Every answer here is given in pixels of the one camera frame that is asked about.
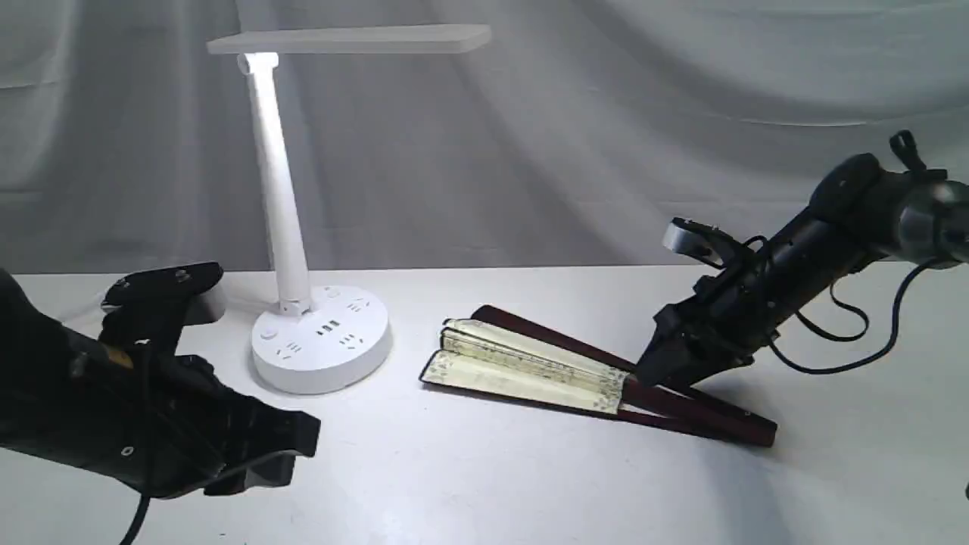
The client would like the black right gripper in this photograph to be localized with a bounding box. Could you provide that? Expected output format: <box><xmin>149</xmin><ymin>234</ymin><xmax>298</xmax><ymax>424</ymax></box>
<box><xmin>634</xmin><ymin>276</ymin><xmax>777</xmax><ymax>388</ymax></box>

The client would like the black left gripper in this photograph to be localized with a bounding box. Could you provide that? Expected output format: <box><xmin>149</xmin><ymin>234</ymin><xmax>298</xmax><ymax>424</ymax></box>
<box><xmin>60</xmin><ymin>332</ymin><xmax>322</xmax><ymax>499</ymax></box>

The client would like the folding paper fan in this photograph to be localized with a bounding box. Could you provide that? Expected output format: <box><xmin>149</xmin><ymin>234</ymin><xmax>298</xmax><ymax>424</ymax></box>
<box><xmin>419</xmin><ymin>306</ymin><xmax>778</xmax><ymax>448</ymax></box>

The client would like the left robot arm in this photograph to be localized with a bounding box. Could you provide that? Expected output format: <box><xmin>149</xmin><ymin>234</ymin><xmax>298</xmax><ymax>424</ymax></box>
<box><xmin>1</xmin><ymin>262</ymin><xmax>321</xmax><ymax>500</ymax></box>

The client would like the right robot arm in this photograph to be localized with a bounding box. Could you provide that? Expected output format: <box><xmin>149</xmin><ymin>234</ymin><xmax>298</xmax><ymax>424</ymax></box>
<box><xmin>634</xmin><ymin>130</ymin><xmax>967</xmax><ymax>386</ymax></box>

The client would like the white desk lamp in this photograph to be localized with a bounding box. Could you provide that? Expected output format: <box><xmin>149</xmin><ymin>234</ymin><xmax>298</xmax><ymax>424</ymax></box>
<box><xmin>205</xmin><ymin>23</ymin><xmax>492</xmax><ymax>394</ymax></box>

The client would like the grey backdrop cloth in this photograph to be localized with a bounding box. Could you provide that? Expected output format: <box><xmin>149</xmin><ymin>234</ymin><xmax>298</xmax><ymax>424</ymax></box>
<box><xmin>1</xmin><ymin>1</ymin><xmax>968</xmax><ymax>273</ymax></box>

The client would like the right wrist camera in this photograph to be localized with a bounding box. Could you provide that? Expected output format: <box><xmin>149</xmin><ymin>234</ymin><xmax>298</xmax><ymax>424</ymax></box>
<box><xmin>663</xmin><ymin>217</ymin><xmax>753</xmax><ymax>270</ymax></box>

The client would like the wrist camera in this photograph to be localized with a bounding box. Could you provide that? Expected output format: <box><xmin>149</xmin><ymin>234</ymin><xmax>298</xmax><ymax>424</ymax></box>
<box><xmin>98</xmin><ymin>262</ymin><xmax>227</xmax><ymax>355</ymax></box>
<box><xmin>663</xmin><ymin>217</ymin><xmax>753</xmax><ymax>270</ymax></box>

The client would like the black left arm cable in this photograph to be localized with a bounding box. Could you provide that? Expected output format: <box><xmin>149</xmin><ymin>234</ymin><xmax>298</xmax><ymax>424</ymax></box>
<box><xmin>117</xmin><ymin>492</ymin><xmax>152</xmax><ymax>545</ymax></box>

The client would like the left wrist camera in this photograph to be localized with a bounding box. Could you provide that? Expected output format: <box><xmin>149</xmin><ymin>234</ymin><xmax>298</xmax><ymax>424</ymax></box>
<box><xmin>98</xmin><ymin>262</ymin><xmax>227</xmax><ymax>355</ymax></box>

